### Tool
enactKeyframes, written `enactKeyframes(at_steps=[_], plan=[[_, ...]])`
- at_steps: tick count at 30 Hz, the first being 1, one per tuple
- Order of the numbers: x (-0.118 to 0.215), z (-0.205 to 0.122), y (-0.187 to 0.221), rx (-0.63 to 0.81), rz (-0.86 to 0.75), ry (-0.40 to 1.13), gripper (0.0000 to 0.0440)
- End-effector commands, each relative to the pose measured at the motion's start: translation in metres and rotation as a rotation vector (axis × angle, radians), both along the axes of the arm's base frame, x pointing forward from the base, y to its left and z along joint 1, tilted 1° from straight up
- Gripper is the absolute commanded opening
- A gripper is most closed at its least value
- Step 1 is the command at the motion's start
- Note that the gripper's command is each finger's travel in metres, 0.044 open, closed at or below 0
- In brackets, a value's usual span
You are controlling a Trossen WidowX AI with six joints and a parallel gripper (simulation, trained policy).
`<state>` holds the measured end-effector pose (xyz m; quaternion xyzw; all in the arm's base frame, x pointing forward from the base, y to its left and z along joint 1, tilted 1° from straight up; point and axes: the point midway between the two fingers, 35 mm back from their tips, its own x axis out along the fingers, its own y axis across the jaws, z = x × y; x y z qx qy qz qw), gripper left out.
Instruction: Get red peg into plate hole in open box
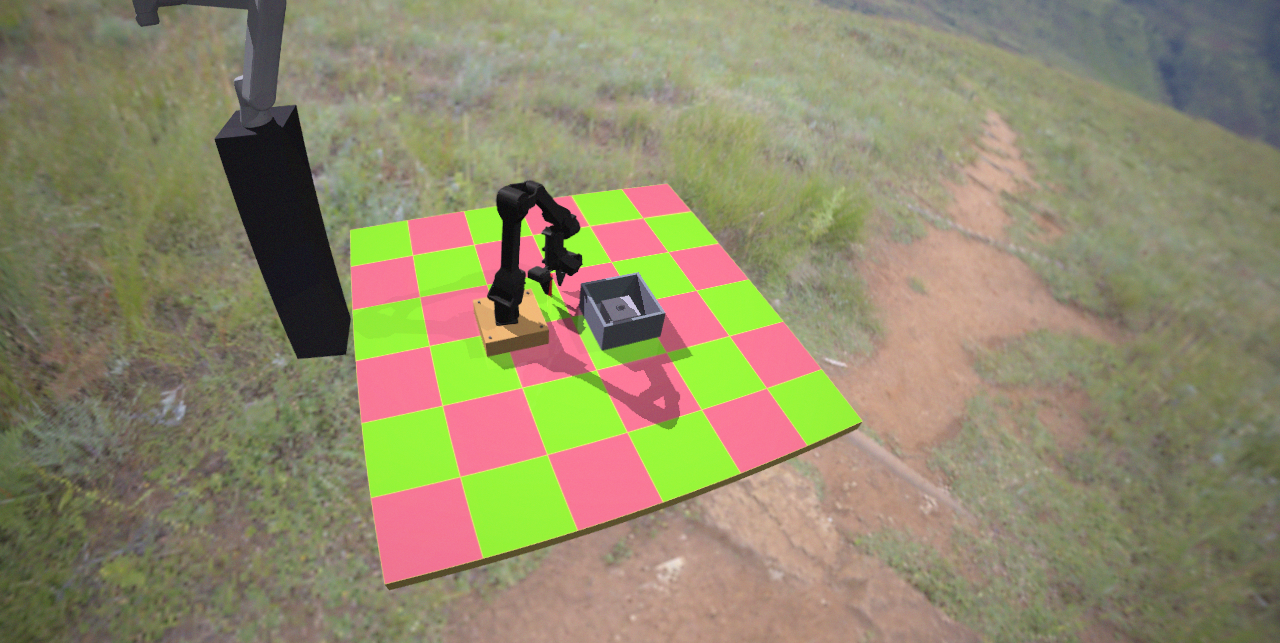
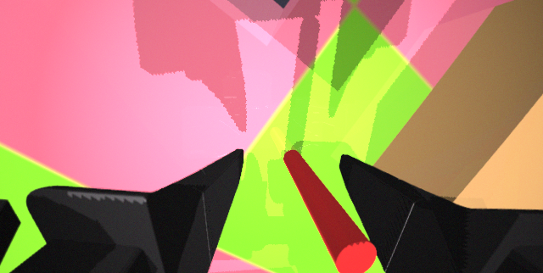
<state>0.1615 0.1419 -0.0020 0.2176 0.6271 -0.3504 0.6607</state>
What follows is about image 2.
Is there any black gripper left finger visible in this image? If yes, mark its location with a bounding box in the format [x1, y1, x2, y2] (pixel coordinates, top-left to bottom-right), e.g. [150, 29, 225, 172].
[25, 149, 244, 273]

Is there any red peg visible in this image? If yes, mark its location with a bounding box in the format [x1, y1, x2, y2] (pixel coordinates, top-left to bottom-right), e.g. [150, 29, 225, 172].
[283, 150, 377, 273]

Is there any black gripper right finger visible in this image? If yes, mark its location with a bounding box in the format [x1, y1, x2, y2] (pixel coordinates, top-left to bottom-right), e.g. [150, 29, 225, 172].
[339, 154, 543, 273]

